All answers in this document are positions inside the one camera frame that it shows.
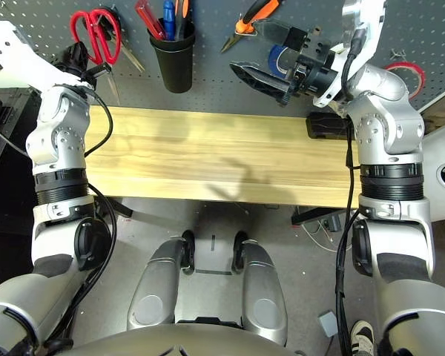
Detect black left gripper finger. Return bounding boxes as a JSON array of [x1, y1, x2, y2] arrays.
[[84, 62, 113, 81]]

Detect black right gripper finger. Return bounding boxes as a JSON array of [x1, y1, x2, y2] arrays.
[[228, 62, 294, 107], [254, 20, 305, 47]]

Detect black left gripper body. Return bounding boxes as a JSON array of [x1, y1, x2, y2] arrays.
[[57, 41, 97, 81]]

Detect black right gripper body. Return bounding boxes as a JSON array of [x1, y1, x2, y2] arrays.
[[287, 27, 338, 99]]

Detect red handled scissors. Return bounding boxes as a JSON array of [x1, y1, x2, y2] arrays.
[[69, 9, 122, 105]]

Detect orange black needle-nose pliers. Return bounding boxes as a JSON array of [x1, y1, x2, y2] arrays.
[[220, 0, 286, 54]]

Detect red handled screwdriver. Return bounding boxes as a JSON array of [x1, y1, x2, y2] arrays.
[[135, 0, 168, 41]]

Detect red tape roll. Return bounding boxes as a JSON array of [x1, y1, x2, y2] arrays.
[[383, 62, 426, 101]]

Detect dark grey pegboard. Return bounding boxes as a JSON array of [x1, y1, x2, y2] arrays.
[[0, 0, 445, 119]]

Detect blue tape roll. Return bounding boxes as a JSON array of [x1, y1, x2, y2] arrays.
[[268, 44, 301, 81]]

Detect black flat tool case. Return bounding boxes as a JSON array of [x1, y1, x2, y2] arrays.
[[306, 113, 353, 141]]

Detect black plastic cup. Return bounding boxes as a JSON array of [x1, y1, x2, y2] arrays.
[[148, 22, 197, 93]]

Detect black hard carrying case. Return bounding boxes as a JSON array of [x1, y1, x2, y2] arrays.
[[0, 88, 42, 186]]

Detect black metal table leg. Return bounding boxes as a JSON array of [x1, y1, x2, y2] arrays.
[[291, 205, 348, 225], [107, 198, 134, 220]]

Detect black power adapter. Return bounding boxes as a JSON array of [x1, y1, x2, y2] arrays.
[[326, 214, 343, 233]]

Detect white grey machine shell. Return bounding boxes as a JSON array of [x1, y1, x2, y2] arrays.
[[418, 118, 445, 223]]

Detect silver right robot leg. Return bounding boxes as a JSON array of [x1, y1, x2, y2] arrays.
[[232, 230, 287, 346]]

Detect silver robot leg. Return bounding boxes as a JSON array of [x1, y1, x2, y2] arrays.
[[127, 229, 196, 331], [232, 230, 287, 346]]

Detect silver left robot leg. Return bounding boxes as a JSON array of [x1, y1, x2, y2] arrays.
[[127, 229, 196, 331]]

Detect small grey floor box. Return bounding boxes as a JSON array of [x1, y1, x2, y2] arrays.
[[317, 311, 338, 337]]

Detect black white sneaker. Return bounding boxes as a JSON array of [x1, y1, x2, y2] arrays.
[[350, 320, 375, 356]]

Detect grey robot torso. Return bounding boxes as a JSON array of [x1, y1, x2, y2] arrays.
[[51, 322, 301, 356]]

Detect black handled scissors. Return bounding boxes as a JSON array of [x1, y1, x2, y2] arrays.
[[96, 5, 146, 73]]

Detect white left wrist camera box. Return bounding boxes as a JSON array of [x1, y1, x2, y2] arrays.
[[0, 20, 93, 92]]

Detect blue handled screwdriver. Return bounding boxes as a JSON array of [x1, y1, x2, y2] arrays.
[[162, 0, 177, 41]]

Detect white floor cables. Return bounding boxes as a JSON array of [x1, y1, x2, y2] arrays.
[[303, 218, 342, 253]]

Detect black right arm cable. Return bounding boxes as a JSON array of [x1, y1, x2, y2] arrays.
[[335, 22, 368, 356]]

